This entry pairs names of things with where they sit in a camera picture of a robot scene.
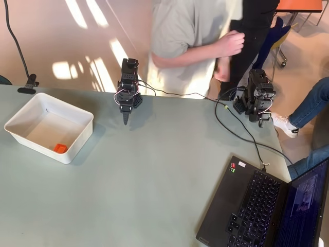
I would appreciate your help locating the person in grey t-shirt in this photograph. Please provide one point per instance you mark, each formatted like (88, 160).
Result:
(174, 31)

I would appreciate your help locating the small orange block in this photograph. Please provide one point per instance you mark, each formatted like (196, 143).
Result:
(60, 148)

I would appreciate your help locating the black leader arm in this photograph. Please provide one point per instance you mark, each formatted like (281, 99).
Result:
(257, 85)

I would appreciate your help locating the person's right forearm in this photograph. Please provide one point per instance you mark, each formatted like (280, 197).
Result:
(190, 55)

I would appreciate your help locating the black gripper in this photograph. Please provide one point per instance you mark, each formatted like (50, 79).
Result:
(125, 111)

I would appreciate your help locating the person's left hand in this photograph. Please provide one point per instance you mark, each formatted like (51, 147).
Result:
(223, 70)

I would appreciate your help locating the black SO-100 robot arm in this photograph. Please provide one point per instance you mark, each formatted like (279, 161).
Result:
(129, 69)

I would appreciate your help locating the white sneaker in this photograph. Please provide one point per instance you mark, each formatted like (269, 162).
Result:
(282, 123)

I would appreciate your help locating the dark grey laptop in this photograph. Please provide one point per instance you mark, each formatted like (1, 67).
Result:
(244, 205)

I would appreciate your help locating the person in black clothes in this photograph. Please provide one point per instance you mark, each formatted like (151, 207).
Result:
(252, 38)

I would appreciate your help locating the blue jeans leg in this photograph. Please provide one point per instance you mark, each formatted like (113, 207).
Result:
(308, 162)
(311, 103)

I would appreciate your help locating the orange table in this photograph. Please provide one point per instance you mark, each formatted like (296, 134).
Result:
(298, 4)

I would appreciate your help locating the white plastic bin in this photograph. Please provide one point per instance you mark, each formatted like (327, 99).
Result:
(46, 126)

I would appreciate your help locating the black gooseneck clamp mount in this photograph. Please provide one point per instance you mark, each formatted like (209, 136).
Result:
(29, 83)

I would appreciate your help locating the person's right hand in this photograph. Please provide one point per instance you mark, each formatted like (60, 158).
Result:
(231, 42)

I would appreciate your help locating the blue and yellow chair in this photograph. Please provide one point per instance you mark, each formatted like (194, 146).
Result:
(277, 33)

